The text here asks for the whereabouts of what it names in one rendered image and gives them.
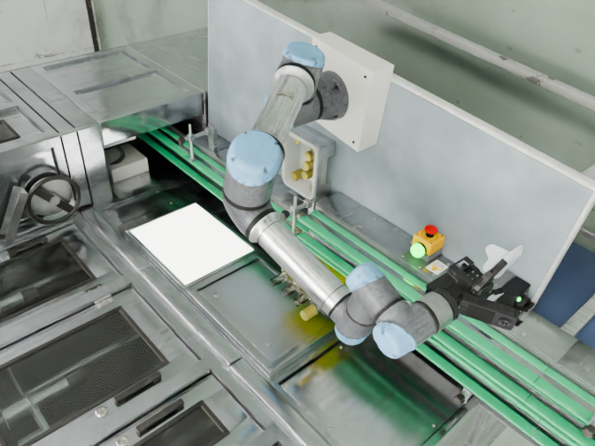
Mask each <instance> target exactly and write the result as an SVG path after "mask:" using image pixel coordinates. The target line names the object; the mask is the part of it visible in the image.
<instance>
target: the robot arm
mask: <svg viewBox="0 0 595 446"><path fill-rule="evenodd" d="M324 63H325V55H324V53H323V52H322V51H321V50H320V49H319V48H317V47H316V46H314V45H312V44H310V43H307V42H289V43H288V44H286V45H285V47H284V50H283V52H282V60H281V63H280V64H279V66H278V68H277V70H276V72H275V74H274V78H273V85H274V88H273V90H272V92H271V93H269V94H268V95H266V97H265V99H264V107H263V109H262V111H261V113H260V115H259V117H258V118H257V120H256V122H255V124H254V126H253V128H252V129H251V130H248V131H246V132H244V133H241V134H240V135H238V136H237V137H236V138H235V139H234V141H233V142H232V143H231V145H230V147H229V149H228V154H227V167H226V172H225V178H224V184H223V189H222V200H223V203H224V206H225V208H226V210H227V212H228V215H229V216H230V218H231V219H232V220H233V222H234V223H235V224H236V226H237V227H238V228H239V230H240V231H241V232H242V233H243V234H244V235H245V236H246V238H247V239H248V240H249V241H250V242H257V243H258V244H259V245H260V246H261V247H262V248H263V249H264V250H265V251H266V252H267V253H268V254H269V255H270V257H271V258H272V259H273V260H274V261H275V262H276V263H277V264H278V265H279V266H280V267H281V268H282V269H283V270H284V271H285V272H286V273H287V274H288V275H289V276H290V277H291V278H292V279H293V280H294V281H295V282H296V283H297V285H298V286H299V287H300V288H301V289H303V290H304V291H305V292H306V294H307V295H309V297H311V298H312V299H313V300H314V302H315V303H317V304H318V305H319V306H320V307H321V308H322V310H323V311H324V312H325V313H326V314H327V315H328V316H329V317H330V318H331V319H332V320H333V321H334V322H335V323H336V324H335V331H336V336H337V337H338V339H339V340H340V341H342V342H344V343H346V344H349V345H356V344H359V343H361V342H363V341H364V340H365V338H366V337H367V336H369V334H370V333H371V331H372V328H373V327H374V325H375V323H376V326H375V328H374V330H373V336H374V339H375V341H376V343H377V346H378V348H379V349H380V350H381V352H382V353H383V354H385V355H386V356H387V357H389V358H400V357H402V356H404V355H405V354H406V353H408V352H409V351H413V350H415V349H416V347H417V346H419V345H420V344H422V343H423V342H425V341H427V340H428V339H429V338H430V337H432V336H433V335H435V334H436V333H438V332H439V331H441V330H442V329H444V328H445V327H447V326H449V325H450V324H451V323H452V322H453V321H454V320H456V319H457V318H458V317H459V315H460V314H461V315H464V316H467V317H469V318H472V319H477V320H480V321H482V322H484V323H487V324H490V325H493V326H495V327H500V328H503V329H505V330H508V331H510V330H512V329H513V328H514V325H515V323H516V321H517V319H518V313H519V312H518V310H517V309H515V308H512V307H509V306H506V305H503V304H499V303H496V302H493V301H494V300H496V299H497V298H498V297H500V296H502V295H503V294H504V289H503V288H497V289H492V288H493V286H494V283H493V282H492V281H494V279H497V278H499V277H500V276H501V275H502V274H503V273H504V272H505V270H506V269H507V268H508V267H509V266H510V265H512V264H513V263H514V261H515V260H516V259H518V258H519V257H520V256H521V255H522V250H523V245H519V246H518V247H516V248H515V249H513V250H512V251H508V250H504V249H502V248H500V247H499V246H496V245H494V244H490V245H488V246H487V247H486V249H485V251H486V254H487V256H488V260H487V262H486V263H485V264H484V265H483V270H484V272H485V274H483V273H481V272H480V269H478V268H477V267H476V266H475V265H474V262H473V261H472V260H471V259H470V258H469V257H467V256H465V257H464V258H463V259H461V260H459V261H458V262H456V263H454V264H453V265H451V266H449V269H448V271H447V273H444V274H443V275H441V276H440V277H438V278H436V279H435V280H433V281H432V282H430V283H429V284H427V287H426V288H427V289H426V291H425V293H424V296H422V297H421V298H419V299H418V300H416V301H415V302H413V303H411V304H408V303H407V301H406V300H405V299H404V297H402V296H401V295H400V294H399V292H398V291H397V290H396V288H395V287H394V286H393V285H392V284H391V282H390V281H389V280H388V278H387V277H386V276H385V273H383V272H382V271H381V270H380V269H379V268H378V267H377V266H376V265H375V264H374V263H372V262H366V263H364V264H362V265H359V266H357V267H356V268H355V269H354V270H352V271H351V272H350V273H349V275H348V276H347V278H346V280H345V283H346V285H347V287H348V288H347V287H346V286H345V285H344V284H343V283H342V282H341V281H340V280H339V279H338V278H337V277H336V276H335V275H334V274H333V273H332V272H331V271H330V270H329V269H328V268H327V267H326V266H325V265H324V264H322V262H321V261H320V260H319V259H318V258H317V257H316V256H314V254H313V253H312V252H311V251H310V250H309V249H307V248H306V246H305V245H304V244H303V243H302V242H301V241H299V239H298V238H297V237H296V236H295V235H294V234H292V233H291V231H290V230H289V229H288V228H287V227H286V226H284V225H283V223H281V221H280V214H279V213H278V212H277V211H276V210H275V209H274V208H273V206H272V204H271V201H270V198H271V195H272V192H273V188H274V183H275V179H276V177H277V174H278V173H279V170H280V168H281V166H282V162H283V160H284V159H285V149H284V146H283V145H284V143H285V141H286V139H287V137H288V135H289V132H290V130H292V129H293V128H295V127H300V126H303V125H305V124H308V123H311V122H313V121H315V120H318V119H320V120H336V119H341V118H342V117H343V116H344V115H345V113H346V112H347V110H348V106H349V96H348V91H347V88H346V86H345V84H344V81H343V80H342V78H341V77H340V76H339V75H338V74H337V73H335V72H333V71H325V72H323V71H322V69H323V67H324ZM463 260H464V261H466V262H467V263H468V265H467V264H466V263H463V264H461V267H460V269H461V270H460V269H459V268H458V267H457V266H456V265H457V264H458V263H460V262H461V261H463ZM452 272H454V274H452Z"/></svg>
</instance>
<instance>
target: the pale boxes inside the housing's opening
mask: <svg viewBox="0 0 595 446"><path fill-rule="evenodd" d="M134 139H135V136H134V137H131V138H127V139H125V140H122V141H119V142H115V143H112V144H109V145H105V146H104V149H106V148H109V147H112V146H114V145H117V144H120V143H123V142H128V141H131V140H134ZM120 147H121V148H122V149H123V150H124V152H125V157H124V159H123V160H122V161H121V162H120V163H118V164H116V165H110V163H112V162H114V161H116V160H117V159H119V158H120V156H121V153H120V152H119V151H118V150H117V149H115V148H111V149H108V150H105V151H104V154H105V159H106V164H107V169H108V173H109V178H110V181H111V182H113V183H115V182H118V181H123V180H125V179H127V178H130V177H133V176H135V175H137V174H140V173H144V172H147V171H149V167H148V160H147V157H146V156H144V155H143V154H142V153H141V152H139V151H138V150H136V149H135V148H134V147H133V146H131V145H130V144H129V143H126V144H123V145H120Z"/></svg>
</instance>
